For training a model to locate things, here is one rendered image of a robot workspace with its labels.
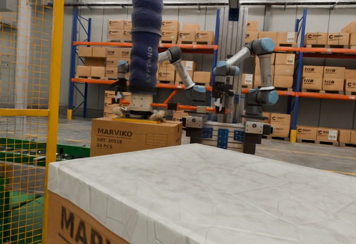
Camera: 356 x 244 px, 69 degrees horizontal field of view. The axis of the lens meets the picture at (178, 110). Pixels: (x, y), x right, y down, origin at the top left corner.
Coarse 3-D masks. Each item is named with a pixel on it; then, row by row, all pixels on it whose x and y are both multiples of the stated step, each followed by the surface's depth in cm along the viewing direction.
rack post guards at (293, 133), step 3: (69, 111) 1000; (69, 114) 1000; (69, 117) 1000; (291, 132) 827; (294, 132) 824; (291, 135) 827; (294, 135) 825; (291, 138) 827; (294, 138) 825; (288, 141) 834; (291, 141) 827; (294, 141) 825
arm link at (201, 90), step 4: (192, 88) 243; (196, 88) 234; (200, 88) 233; (204, 88) 235; (192, 92) 239; (196, 92) 234; (200, 92) 233; (204, 92) 235; (192, 96) 241; (196, 96) 234; (200, 96) 233; (204, 96) 236; (204, 100) 237
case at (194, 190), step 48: (192, 144) 70; (48, 192) 43; (96, 192) 33; (144, 192) 33; (192, 192) 34; (240, 192) 36; (288, 192) 37; (336, 192) 39; (48, 240) 43; (96, 240) 33; (144, 240) 27; (192, 240) 23; (240, 240) 23; (288, 240) 24; (336, 240) 24
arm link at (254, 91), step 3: (252, 90) 224; (255, 90) 222; (258, 90) 222; (249, 93) 226; (252, 93) 223; (255, 93) 221; (249, 96) 226; (252, 96) 223; (255, 96) 220; (249, 99) 226; (252, 99) 223; (255, 99) 220; (249, 102) 226; (252, 102) 223; (255, 102) 222; (258, 102) 220
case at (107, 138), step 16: (96, 128) 185; (112, 128) 183; (128, 128) 181; (144, 128) 179; (160, 128) 177; (176, 128) 186; (96, 144) 185; (112, 144) 183; (128, 144) 181; (144, 144) 180; (160, 144) 178; (176, 144) 192
